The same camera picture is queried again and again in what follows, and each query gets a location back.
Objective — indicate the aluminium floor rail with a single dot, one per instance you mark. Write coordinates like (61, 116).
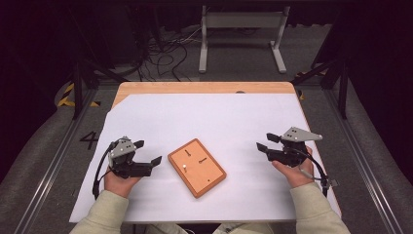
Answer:
(48, 175)
(367, 169)

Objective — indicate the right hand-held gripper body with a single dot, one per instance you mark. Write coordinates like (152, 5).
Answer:
(292, 151)

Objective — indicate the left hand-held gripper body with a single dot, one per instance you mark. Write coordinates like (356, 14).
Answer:
(125, 162)

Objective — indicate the person's left hand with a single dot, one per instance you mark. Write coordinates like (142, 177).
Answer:
(119, 184)

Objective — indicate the white paper sheet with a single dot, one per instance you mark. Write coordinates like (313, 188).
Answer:
(211, 117)

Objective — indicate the black metal stand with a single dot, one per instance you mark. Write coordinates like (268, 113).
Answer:
(341, 84)
(78, 84)

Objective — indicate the yellow and black hazard tape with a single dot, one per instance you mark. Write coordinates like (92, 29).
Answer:
(66, 96)

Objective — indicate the white metal stand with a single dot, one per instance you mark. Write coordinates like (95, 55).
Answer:
(243, 20)

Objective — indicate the person's right hand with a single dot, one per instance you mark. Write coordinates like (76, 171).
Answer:
(297, 175)

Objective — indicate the wooden picture frame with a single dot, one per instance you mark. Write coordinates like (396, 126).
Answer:
(197, 169)

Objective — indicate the person's legs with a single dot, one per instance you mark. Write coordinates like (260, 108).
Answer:
(240, 228)

